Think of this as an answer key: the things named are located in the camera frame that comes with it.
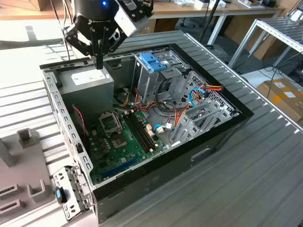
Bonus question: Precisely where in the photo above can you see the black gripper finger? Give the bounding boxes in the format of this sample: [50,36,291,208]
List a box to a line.
[99,26,129,70]
[64,23,100,70]

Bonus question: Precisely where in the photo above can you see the metal disk bay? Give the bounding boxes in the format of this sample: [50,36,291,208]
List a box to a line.
[169,100,240,147]

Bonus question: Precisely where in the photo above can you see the grey power supply unit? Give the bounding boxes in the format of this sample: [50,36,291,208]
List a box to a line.
[58,63,115,123]

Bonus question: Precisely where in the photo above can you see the blue plastic drive latch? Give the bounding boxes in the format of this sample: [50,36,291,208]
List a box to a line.
[139,52,168,73]

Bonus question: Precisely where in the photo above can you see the metal drive cage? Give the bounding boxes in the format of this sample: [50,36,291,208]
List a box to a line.
[131,48,191,106]

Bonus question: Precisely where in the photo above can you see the cardboard box under desk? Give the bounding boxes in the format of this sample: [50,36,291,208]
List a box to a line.
[143,18,179,34]

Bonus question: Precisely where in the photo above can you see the long wooden desk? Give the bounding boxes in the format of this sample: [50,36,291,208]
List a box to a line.
[0,0,286,45]

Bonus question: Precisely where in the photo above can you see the black RAM slot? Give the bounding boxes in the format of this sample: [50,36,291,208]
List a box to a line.
[129,113,155,151]
[126,114,153,152]
[132,112,158,149]
[124,115,150,153]

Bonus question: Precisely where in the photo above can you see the CPU socket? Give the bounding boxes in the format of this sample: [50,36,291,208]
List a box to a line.
[110,132,130,150]

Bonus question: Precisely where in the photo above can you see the black tripod stand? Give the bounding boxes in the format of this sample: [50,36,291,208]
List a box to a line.
[198,0,220,47]

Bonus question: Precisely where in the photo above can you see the green motherboard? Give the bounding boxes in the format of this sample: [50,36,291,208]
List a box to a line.
[89,110,171,186]

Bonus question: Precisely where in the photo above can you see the blue expansion slot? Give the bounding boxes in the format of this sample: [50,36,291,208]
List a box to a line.
[101,154,140,180]

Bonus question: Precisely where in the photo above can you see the large brown cardboard boxes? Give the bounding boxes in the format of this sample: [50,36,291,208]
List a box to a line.
[224,14,286,61]

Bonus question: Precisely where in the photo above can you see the grey parts rack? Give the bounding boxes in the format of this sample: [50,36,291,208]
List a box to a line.
[0,127,54,215]

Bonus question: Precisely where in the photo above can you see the black open PC case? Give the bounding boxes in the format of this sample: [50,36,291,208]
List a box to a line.
[39,43,255,225]

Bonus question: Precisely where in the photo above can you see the cardboard box with labels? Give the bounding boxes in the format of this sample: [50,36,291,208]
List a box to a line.
[257,79,303,122]

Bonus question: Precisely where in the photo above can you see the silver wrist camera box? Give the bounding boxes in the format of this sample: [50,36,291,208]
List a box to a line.
[113,4,143,38]

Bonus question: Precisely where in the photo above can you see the yellow black wire bundle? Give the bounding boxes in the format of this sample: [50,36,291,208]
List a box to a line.
[119,91,132,107]

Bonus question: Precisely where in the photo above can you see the red black fan wire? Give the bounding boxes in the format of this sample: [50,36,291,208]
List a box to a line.
[71,105,88,143]

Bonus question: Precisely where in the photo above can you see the metal socket cover frame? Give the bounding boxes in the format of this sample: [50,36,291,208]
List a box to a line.
[98,112,123,137]

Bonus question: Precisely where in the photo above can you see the blue data wire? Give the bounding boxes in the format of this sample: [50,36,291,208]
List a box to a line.
[188,86,205,108]

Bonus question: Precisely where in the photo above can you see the white plug with blue wire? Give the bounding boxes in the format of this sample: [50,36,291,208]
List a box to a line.
[152,123,167,135]

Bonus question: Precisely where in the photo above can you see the orange wire bundle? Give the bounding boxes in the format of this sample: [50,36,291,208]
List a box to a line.
[134,87,191,130]

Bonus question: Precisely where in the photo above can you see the coloured power wire black plug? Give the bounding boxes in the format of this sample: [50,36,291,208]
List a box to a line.
[202,83,224,98]

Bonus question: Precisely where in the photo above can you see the hinged metal slot bracket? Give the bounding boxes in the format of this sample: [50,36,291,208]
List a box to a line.
[52,165,93,222]

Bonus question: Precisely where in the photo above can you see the metal slat shelf frame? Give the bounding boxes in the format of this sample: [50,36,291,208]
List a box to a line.
[228,17,303,69]

